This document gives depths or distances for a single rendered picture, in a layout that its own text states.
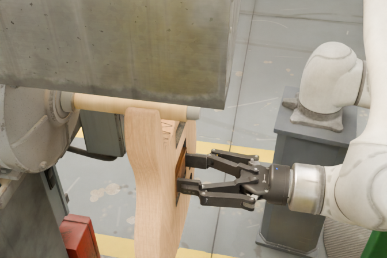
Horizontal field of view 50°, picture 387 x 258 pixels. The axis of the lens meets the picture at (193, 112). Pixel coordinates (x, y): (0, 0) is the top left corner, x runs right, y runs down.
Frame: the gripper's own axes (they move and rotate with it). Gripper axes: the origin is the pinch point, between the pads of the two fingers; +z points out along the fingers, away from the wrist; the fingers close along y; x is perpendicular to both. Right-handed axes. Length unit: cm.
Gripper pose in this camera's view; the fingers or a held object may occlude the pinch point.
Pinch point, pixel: (182, 171)
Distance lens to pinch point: 81.3
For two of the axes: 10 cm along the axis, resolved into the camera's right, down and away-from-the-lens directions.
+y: 1.9, -5.3, 8.3
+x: 0.1, -8.4, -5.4
